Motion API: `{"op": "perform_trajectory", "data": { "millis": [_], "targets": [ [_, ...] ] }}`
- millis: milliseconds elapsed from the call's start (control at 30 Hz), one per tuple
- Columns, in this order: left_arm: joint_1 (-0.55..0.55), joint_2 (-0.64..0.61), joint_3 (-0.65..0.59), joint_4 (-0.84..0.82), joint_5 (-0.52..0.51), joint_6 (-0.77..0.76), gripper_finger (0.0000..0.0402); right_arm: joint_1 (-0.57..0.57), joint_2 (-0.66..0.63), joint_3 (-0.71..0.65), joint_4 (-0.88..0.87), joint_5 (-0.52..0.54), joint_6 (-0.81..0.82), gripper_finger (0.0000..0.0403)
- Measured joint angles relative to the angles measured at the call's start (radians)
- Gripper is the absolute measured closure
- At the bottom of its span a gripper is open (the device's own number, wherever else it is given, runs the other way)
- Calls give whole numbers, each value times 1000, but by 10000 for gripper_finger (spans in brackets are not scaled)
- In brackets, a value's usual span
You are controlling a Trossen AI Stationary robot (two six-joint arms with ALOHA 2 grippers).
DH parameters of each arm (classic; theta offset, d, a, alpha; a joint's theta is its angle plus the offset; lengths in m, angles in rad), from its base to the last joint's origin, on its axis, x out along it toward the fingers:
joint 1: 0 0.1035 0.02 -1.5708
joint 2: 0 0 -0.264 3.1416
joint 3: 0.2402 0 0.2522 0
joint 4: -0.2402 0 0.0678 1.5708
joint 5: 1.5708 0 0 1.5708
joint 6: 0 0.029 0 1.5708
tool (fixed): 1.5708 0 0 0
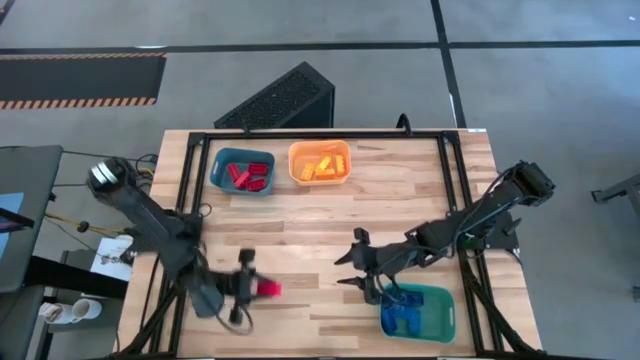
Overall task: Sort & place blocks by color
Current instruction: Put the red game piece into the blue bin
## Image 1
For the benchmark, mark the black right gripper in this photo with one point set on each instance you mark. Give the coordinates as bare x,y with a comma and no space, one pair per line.
385,260

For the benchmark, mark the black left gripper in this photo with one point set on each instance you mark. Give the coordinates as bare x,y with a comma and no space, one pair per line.
232,290

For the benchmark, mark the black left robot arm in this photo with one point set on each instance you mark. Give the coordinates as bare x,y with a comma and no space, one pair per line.
150,220

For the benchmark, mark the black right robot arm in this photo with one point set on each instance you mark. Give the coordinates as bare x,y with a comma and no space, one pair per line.
480,212

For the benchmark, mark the green plastic bin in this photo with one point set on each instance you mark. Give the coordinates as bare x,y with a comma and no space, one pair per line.
440,320

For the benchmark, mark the dark teal plastic bin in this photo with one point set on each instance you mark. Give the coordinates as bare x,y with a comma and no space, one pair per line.
220,165

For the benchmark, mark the white printed paper sheet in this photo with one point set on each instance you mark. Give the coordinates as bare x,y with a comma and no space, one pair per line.
112,260

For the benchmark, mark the orange plastic bin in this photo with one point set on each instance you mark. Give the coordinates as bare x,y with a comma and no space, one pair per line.
300,150

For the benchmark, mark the white paper cup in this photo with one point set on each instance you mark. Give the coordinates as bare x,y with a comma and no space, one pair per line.
87,310
52,312

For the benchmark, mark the white table sticker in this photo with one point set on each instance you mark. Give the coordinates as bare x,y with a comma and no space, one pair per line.
477,130

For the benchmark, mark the black side table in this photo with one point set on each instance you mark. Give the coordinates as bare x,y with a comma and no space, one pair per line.
60,272

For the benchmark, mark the black mesh computer case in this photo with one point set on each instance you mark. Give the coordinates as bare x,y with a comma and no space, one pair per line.
280,97

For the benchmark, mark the black tablet device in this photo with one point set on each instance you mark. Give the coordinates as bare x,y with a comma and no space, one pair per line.
17,220

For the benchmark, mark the dark grey desk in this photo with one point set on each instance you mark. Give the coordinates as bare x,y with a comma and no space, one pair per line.
35,170

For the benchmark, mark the blue lit screen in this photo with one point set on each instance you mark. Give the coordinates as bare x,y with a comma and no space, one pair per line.
10,200

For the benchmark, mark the black hazard-striped floor mat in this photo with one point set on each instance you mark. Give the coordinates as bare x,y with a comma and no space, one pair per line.
75,80

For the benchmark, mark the black aluminium rig frame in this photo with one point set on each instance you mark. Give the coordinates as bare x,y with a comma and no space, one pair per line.
325,135

